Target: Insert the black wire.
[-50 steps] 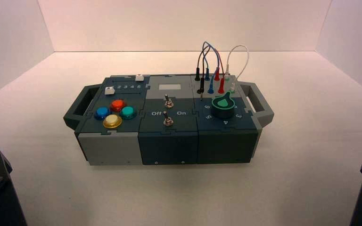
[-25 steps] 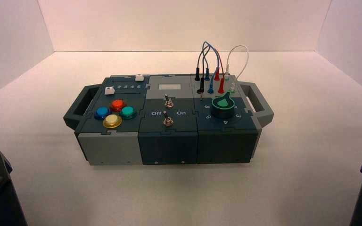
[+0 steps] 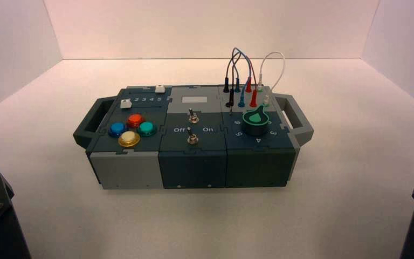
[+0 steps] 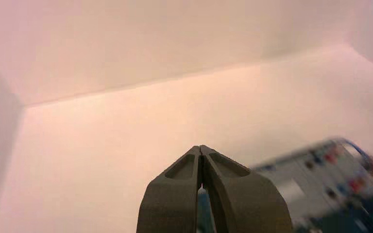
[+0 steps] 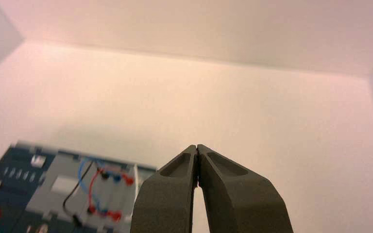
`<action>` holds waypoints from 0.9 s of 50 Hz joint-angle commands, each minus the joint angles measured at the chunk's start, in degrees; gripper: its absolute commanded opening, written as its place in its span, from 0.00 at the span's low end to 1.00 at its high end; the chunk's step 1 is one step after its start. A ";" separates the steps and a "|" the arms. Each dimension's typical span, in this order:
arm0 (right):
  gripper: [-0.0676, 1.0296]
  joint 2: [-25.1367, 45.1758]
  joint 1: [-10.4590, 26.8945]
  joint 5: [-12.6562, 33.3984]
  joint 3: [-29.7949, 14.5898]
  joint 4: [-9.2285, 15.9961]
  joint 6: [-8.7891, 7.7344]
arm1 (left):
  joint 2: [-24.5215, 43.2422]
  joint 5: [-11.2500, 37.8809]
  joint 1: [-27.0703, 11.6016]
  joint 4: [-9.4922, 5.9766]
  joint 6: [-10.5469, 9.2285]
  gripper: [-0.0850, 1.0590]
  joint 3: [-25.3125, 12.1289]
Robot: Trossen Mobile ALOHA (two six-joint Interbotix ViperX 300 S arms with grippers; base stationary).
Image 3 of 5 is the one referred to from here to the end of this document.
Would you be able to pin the grey display panel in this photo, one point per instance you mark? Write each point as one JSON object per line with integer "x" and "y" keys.
{"x": 194, "y": 99}

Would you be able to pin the teal and grey task box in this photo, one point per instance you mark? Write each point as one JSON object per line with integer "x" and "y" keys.
{"x": 192, "y": 168}

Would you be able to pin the green-topped rotary knob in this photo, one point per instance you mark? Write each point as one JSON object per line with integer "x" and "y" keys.
{"x": 255, "y": 123}

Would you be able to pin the green round push button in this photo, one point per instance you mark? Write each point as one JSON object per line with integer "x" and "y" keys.
{"x": 147, "y": 128}

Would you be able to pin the white slider cap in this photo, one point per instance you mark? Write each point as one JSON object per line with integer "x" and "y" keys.
{"x": 125, "y": 103}
{"x": 160, "y": 88}

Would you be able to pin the red round push button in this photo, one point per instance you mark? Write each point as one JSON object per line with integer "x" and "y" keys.
{"x": 135, "y": 120}

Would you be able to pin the yellow round push button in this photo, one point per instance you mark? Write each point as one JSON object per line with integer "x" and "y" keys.
{"x": 128, "y": 138}

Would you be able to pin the blue round push button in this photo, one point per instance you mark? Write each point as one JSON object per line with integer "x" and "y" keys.
{"x": 117, "y": 129}

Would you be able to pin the metal toggle switch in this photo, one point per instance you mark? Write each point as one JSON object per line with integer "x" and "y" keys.
{"x": 192, "y": 137}
{"x": 192, "y": 117}

